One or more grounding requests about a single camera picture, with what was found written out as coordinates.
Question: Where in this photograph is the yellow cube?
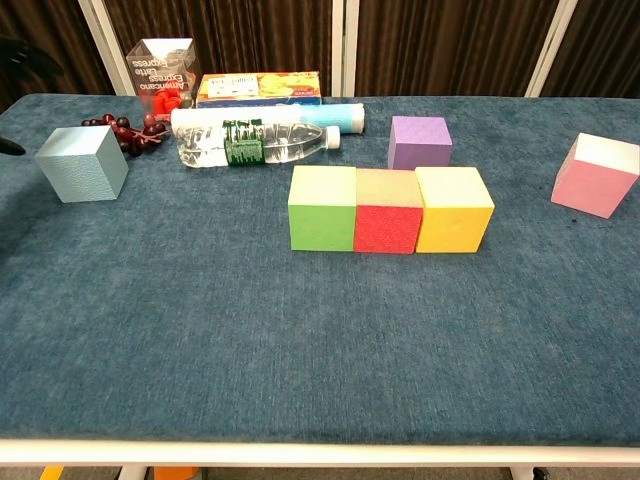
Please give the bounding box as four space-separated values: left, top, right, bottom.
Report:
413 166 496 254

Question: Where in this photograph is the white and cyan tube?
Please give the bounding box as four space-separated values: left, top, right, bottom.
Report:
170 102 366 136

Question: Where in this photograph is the clear plastic water bottle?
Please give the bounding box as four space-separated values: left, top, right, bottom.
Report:
177 118 342 169

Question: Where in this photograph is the orange cracker box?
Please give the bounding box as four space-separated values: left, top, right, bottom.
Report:
195 70 324 109

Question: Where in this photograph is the brown curtain partition panel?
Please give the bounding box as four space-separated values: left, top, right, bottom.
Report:
79 0 346 97
0 0 126 109
524 0 640 99
344 0 576 99

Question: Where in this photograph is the dark red grape bunch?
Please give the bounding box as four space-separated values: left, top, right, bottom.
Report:
81 113 171 158

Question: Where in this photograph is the green cube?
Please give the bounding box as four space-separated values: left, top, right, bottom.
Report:
287 164 359 252

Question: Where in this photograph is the clear coffee capsule box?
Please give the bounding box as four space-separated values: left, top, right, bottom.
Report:
124 37 204 124

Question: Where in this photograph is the pink cube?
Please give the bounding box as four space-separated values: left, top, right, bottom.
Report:
549 131 640 220

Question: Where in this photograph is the light blue cube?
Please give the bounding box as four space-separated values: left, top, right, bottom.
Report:
33 124 130 204

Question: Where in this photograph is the red cube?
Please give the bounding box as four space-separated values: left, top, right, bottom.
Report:
352 168 425 255

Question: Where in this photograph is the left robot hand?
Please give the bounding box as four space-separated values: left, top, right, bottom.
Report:
0 37 64 157

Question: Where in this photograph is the purple cube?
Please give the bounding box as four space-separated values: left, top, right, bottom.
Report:
387 115 454 171

